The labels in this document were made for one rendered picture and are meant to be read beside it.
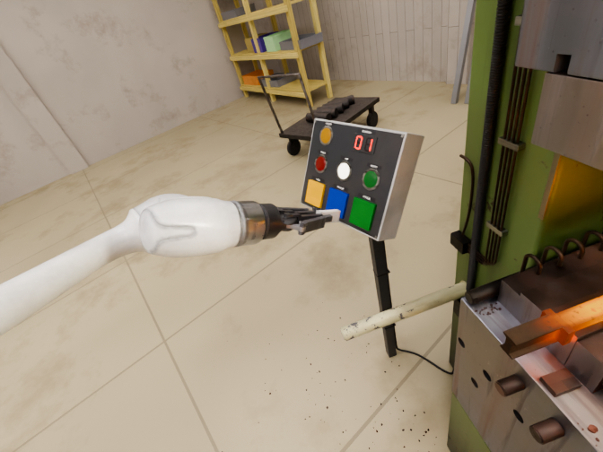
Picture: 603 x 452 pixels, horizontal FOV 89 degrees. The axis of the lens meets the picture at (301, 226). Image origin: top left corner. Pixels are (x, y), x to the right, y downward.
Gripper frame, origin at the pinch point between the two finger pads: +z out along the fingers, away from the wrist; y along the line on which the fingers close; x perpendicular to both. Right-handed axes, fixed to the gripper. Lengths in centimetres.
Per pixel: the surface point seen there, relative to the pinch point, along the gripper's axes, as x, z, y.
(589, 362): -6, 9, 51
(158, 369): -130, -11, -100
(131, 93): 17, 78, -624
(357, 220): -2.1, 12.4, -0.6
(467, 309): -11.0, 14.6, 32.0
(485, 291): -5.7, 15.6, 33.5
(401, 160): 15.8, 14.0, 7.0
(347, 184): 6.3, 13.2, -7.6
